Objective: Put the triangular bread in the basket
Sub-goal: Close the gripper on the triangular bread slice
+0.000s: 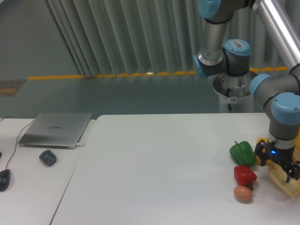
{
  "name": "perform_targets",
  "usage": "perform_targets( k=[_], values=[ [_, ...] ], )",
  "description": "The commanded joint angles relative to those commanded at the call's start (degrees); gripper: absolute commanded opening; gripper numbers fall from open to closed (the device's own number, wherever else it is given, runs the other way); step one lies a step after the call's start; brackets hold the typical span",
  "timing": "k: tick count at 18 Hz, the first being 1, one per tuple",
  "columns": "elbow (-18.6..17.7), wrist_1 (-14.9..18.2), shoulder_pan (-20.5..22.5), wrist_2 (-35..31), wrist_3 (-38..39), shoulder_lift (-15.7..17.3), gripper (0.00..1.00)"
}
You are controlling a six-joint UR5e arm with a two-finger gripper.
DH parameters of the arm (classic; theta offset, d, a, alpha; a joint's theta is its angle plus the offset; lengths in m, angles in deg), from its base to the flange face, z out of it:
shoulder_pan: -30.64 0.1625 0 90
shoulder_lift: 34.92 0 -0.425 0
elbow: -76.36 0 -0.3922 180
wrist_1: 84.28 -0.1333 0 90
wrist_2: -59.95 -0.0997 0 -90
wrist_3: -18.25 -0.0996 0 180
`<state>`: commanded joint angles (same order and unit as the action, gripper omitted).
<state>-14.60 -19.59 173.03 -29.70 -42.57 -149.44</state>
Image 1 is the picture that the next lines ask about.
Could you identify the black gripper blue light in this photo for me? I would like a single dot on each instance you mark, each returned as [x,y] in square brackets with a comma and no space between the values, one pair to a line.
[280,155]

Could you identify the triangular toasted bread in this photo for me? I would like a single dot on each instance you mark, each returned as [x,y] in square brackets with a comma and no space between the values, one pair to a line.
[278,177]

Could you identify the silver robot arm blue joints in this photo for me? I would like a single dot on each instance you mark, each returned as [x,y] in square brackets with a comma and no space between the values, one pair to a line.
[279,97]

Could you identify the yellow bell pepper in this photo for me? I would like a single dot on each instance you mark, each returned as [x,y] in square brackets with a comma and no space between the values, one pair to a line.
[258,159]

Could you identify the green bell pepper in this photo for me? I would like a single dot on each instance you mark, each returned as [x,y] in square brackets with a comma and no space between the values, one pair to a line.
[242,154]

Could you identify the red bell pepper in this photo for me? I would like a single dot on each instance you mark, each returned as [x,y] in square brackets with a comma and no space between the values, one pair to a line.
[244,176]

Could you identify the brown egg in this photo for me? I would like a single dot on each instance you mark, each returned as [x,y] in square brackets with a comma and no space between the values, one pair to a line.
[243,193]

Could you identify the silver laptop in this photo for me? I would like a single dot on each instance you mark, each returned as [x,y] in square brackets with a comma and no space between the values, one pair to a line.
[59,130]

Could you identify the small black folded object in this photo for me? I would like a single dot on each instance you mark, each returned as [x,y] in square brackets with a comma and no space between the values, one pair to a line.
[48,158]

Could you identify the black computer mouse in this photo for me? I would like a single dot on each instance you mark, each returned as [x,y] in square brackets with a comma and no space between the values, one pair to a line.
[4,179]

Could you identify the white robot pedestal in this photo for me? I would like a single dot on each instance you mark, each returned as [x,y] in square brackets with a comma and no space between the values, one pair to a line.
[233,92]

